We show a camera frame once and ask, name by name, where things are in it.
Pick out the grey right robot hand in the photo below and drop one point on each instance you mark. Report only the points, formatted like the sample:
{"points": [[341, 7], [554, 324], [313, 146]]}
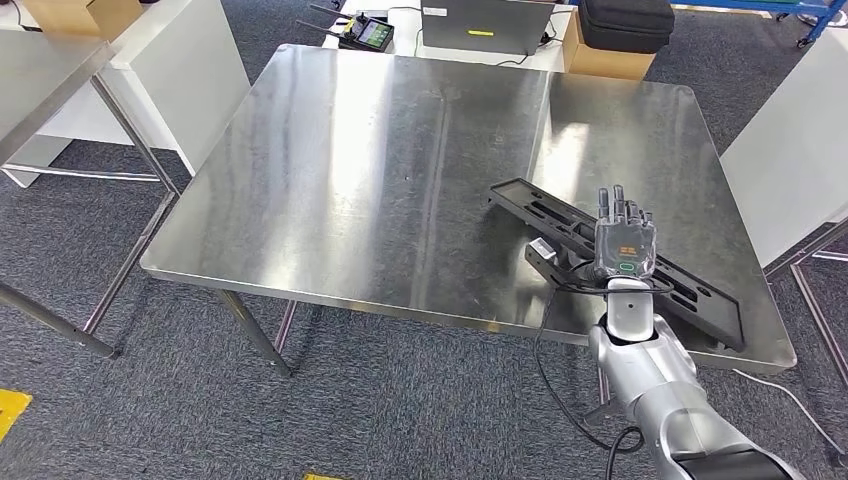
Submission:
{"points": [[626, 242]]}

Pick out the long black plastic part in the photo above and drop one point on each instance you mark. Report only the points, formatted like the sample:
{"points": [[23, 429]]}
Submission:
{"points": [[719, 311]]}

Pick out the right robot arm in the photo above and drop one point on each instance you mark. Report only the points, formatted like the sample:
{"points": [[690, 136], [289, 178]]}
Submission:
{"points": [[662, 384]]}

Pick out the blue metal shelf rack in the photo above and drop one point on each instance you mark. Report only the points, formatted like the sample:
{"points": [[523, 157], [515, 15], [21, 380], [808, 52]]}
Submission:
{"points": [[762, 8]]}

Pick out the cardboard box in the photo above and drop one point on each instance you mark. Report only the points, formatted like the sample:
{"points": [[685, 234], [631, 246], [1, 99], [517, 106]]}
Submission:
{"points": [[596, 63], [79, 16]]}

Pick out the white panel board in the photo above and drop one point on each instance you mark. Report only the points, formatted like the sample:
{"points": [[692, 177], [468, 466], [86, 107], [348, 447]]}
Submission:
{"points": [[795, 146], [185, 79]]}

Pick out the black hard carry case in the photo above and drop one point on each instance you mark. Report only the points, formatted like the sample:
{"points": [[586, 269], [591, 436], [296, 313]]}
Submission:
{"points": [[626, 23]]}

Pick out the grey laptop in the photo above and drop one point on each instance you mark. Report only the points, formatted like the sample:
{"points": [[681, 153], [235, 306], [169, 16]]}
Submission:
{"points": [[490, 26]]}

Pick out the white desk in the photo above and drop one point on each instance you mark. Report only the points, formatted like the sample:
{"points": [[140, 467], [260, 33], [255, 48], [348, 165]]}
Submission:
{"points": [[411, 53]]}

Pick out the black remote controller with screen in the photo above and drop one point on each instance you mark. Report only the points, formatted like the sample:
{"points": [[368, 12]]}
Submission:
{"points": [[371, 33]]}

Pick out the yellow floor tape square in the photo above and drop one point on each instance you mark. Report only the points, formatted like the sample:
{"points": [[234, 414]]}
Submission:
{"points": [[10, 411], [321, 477]]}

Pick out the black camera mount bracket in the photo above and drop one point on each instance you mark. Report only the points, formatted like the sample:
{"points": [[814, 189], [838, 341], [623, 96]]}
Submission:
{"points": [[550, 268]]}

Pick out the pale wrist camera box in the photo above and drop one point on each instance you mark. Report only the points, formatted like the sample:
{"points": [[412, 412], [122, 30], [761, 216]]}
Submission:
{"points": [[543, 248]]}

